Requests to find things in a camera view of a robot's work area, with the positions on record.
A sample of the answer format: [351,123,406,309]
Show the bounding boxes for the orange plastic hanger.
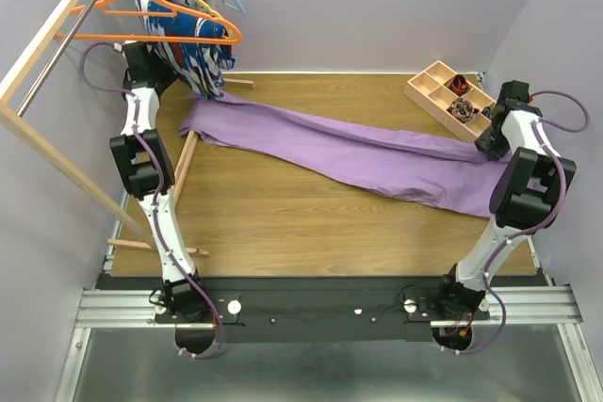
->
[55,0,243,45]

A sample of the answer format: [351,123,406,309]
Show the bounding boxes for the purple trousers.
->
[180,91,511,217]

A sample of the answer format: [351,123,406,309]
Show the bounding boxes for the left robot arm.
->
[109,41,212,323]

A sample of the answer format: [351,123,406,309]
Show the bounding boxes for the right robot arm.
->
[432,80,577,319]

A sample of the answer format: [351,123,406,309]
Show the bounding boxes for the grey rolled item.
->
[481,106,493,121]

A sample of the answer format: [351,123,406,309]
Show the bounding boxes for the patterned rolled item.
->
[447,97,480,123]

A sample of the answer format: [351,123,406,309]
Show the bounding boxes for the blue white patterned garment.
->
[141,17,236,100]

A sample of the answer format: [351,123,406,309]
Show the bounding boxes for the red black rolled item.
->
[446,74,471,97]

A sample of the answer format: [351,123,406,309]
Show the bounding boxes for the wooden compartment tray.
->
[403,60,496,143]

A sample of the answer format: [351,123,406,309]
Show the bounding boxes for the metal hanging rod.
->
[16,0,133,116]

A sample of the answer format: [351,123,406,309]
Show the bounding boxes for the wooden clothes rack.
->
[0,0,258,258]

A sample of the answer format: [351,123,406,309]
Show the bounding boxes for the aluminium rail frame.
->
[51,72,603,402]

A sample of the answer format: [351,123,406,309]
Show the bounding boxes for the black mounting base plate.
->
[82,276,468,352]

